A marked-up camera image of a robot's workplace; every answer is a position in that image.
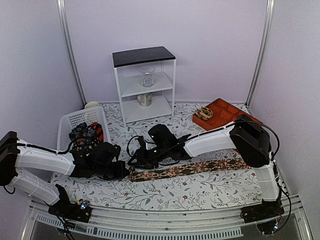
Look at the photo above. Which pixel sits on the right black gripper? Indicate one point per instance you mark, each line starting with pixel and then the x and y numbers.
pixel 142 160

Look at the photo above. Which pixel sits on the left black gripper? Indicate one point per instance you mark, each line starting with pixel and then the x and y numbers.
pixel 121 174

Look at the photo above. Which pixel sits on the cream floral paisley tie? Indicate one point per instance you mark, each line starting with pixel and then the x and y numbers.
pixel 187 169

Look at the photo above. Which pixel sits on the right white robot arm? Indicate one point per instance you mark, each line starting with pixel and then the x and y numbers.
pixel 250 138

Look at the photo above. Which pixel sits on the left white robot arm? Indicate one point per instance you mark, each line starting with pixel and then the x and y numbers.
pixel 18 156

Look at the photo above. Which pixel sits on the dark blue floral tie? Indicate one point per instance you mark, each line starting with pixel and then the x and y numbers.
pixel 81 139

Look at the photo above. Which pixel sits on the red black striped tie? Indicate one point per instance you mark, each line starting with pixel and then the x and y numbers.
pixel 96 131

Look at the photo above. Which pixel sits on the rolled beige striped tie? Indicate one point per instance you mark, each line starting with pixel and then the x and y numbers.
pixel 204 113

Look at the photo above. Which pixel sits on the cream mug behind basket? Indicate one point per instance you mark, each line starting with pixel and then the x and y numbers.
pixel 91 104

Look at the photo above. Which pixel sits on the orange divided organizer tray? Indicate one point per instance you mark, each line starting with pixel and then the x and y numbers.
pixel 223 113

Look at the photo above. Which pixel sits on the white shelf with black top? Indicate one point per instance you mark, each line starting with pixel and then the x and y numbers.
pixel 126 65

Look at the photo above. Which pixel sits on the clear drinking glass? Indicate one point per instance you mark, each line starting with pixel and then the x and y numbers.
pixel 146 74

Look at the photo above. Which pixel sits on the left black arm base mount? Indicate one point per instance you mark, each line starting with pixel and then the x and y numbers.
pixel 79 211

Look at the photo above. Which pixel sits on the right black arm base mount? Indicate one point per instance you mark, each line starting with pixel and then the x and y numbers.
pixel 266 210

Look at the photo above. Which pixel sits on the left aluminium corner post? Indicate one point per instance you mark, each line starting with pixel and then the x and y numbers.
pixel 61 7

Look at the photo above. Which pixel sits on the aluminium corner post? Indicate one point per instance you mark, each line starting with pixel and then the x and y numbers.
pixel 270 4
pixel 61 7

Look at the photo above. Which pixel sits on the right aluminium corner post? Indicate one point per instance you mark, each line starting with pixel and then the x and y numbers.
pixel 270 4

